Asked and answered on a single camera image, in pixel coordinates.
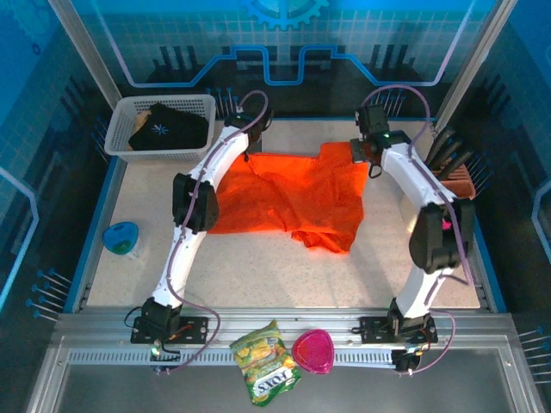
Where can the green snack bag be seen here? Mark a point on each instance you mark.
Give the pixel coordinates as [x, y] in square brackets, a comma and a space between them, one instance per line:
[262, 365]

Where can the terracotta planter box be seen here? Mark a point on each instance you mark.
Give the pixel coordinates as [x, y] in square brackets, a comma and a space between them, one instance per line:
[457, 184]

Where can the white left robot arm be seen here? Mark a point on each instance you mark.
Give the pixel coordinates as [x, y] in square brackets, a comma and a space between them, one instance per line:
[181, 258]

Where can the blue lidded plastic cup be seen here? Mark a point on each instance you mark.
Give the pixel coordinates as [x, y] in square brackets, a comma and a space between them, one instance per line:
[120, 236]

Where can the black t-shirt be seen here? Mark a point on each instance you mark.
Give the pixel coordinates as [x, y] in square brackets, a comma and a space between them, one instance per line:
[172, 129]

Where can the slotted aluminium rail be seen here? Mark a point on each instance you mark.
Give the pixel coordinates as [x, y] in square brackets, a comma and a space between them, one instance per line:
[107, 357]

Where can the pink heart-shaped container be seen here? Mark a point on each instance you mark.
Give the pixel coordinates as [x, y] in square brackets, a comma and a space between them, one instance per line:
[313, 350]

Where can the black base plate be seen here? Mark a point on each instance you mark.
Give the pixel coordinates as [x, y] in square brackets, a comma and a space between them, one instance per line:
[373, 329]
[196, 329]

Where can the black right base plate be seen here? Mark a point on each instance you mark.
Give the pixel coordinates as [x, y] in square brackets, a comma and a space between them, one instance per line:
[373, 329]

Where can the white plastic mesh basket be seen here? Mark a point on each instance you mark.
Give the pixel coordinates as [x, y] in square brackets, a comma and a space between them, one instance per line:
[181, 102]

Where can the orange t-shirt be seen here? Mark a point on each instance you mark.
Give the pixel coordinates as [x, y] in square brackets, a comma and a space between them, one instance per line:
[292, 193]

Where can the tan cloth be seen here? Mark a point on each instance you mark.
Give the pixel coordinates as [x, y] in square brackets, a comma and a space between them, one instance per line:
[142, 120]

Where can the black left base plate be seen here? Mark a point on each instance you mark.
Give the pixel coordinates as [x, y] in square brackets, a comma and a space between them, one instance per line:
[196, 329]

